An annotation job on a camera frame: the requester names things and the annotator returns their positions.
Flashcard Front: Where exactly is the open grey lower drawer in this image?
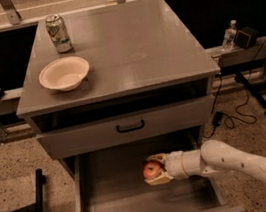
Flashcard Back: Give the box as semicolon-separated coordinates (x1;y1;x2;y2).
74;130;244;212

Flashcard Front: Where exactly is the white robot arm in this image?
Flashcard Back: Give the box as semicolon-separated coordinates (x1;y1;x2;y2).
142;139;266;186

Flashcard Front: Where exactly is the green soda can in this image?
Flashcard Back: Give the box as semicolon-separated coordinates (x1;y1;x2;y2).
45;14;73;53

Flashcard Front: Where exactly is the closed grey drawer with handle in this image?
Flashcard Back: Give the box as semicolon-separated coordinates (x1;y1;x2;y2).
37;94;214;160

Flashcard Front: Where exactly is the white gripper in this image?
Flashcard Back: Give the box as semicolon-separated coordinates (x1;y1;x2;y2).
144;151;187;186

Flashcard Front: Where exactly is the red apple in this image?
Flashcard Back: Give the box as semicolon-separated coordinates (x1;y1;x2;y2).
142;160;162;180

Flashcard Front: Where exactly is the small black speaker box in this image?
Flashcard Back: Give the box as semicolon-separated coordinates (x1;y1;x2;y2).
234;26;259;50

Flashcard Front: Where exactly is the grey drawer cabinet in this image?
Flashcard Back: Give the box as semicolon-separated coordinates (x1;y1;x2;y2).
17;0;219;174

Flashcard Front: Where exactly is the white paper bowl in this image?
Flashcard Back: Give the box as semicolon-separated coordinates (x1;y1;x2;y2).
39;56;90;92

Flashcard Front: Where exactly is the black power adapter with cable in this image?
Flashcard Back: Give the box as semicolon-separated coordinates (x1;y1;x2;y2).
202;76;257;139

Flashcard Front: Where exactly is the clear plastic water bottle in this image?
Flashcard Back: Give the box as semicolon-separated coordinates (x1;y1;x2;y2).
222;19;237;52

